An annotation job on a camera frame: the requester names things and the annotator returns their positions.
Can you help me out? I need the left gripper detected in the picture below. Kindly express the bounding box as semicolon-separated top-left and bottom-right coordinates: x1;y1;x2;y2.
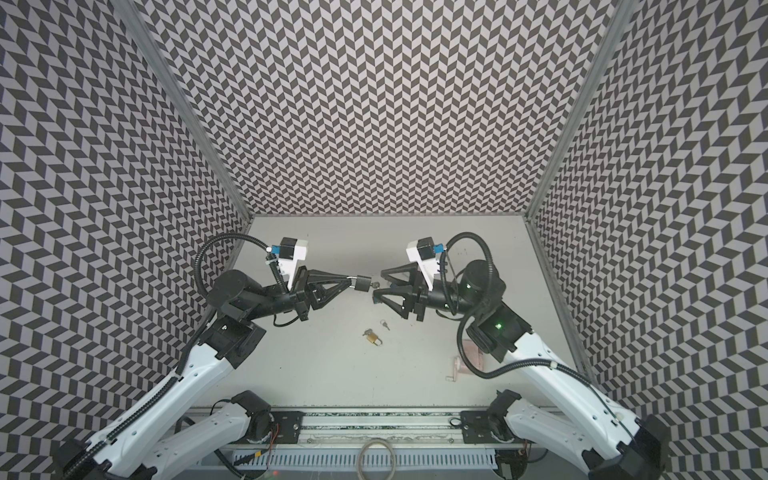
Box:
242;266;351;325

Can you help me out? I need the small brass padlock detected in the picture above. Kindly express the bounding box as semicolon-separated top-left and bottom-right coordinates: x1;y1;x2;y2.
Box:
362;329;383;347

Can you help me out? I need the black padlock with keys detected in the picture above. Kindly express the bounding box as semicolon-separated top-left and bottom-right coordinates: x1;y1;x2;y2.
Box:
350;275;380;292

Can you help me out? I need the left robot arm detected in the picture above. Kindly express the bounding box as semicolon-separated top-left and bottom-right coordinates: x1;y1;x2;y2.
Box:
53;267;371;479

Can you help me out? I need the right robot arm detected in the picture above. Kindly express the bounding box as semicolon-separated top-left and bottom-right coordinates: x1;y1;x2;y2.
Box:
373;260;670;479

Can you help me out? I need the pink padlock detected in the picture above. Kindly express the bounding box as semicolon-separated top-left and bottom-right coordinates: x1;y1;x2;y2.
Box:
445;339;486;383

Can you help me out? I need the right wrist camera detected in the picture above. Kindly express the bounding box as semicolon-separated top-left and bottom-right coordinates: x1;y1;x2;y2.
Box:
406;237;445;290

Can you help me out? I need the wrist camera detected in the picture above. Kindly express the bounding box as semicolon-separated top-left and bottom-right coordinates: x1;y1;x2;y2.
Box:
265;237;308;293
406;237;445;290

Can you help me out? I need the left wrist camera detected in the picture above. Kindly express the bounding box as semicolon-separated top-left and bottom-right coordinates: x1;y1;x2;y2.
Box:
265;237;308;293

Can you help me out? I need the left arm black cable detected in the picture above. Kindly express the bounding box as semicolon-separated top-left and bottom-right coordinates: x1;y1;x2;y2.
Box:
193;232;286;301

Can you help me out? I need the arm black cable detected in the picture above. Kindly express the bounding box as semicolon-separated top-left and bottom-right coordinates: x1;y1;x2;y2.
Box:
193;232;286;301
437;231;607;382

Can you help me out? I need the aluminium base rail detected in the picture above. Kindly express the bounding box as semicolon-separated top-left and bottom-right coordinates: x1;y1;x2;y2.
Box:
269;406;537;449

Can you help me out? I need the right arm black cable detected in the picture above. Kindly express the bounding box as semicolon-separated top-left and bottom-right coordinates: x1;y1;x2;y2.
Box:
437;231;607;382

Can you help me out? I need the grey cable loop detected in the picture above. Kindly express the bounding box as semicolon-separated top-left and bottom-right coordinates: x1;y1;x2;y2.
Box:
356;437;398;480

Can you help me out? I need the white vented cable duct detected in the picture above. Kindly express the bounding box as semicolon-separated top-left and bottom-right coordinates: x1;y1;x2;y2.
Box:
179;449;499;472

